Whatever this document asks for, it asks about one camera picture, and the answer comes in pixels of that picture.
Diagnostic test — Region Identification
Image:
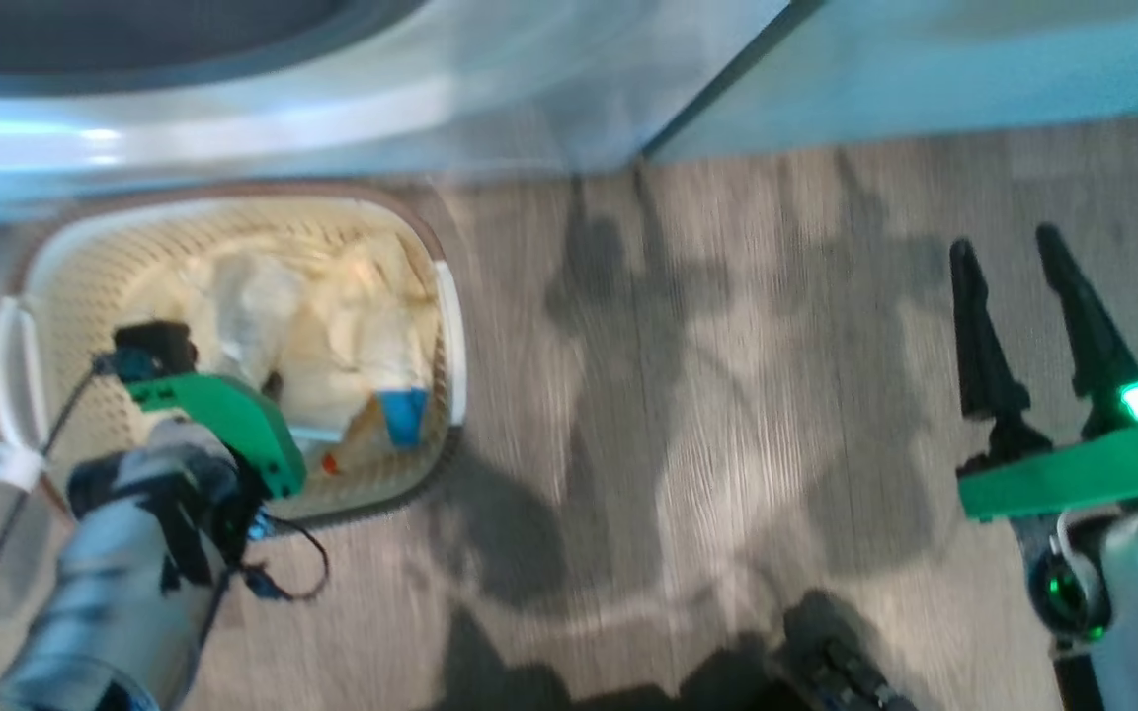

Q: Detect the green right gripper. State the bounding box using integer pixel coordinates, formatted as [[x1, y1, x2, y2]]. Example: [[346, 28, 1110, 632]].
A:
[[949, 224, 1138, 522]]

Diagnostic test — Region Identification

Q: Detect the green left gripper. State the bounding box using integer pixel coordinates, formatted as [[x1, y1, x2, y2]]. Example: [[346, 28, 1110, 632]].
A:
[[124, 370, 308, 500]]

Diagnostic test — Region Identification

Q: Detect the plain cream garment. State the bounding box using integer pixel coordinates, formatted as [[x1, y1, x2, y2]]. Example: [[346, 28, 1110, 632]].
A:
[[184, 247, 442, 428]]

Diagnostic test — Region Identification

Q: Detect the cream perforated laundry basket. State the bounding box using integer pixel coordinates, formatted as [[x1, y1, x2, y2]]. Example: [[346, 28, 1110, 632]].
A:
[[0, 183, 468, 524]]

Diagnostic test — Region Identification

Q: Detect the white front-load washing machine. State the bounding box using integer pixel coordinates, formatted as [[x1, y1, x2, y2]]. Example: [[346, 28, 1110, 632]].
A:
[[0, 0, 795, 230]]

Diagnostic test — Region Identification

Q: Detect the pale green cabinet door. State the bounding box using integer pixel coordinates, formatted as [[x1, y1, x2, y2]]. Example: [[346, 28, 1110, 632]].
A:
[[646, 0, 1138, 164]]

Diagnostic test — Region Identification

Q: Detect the grey rubber door seal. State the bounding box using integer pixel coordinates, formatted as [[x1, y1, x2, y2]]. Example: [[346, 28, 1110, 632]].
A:
[[0, 0, 429, 97]]

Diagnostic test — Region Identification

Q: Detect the white cable tag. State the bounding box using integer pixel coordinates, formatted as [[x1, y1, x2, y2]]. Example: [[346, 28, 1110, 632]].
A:
[[0, 442, 46, 493]]

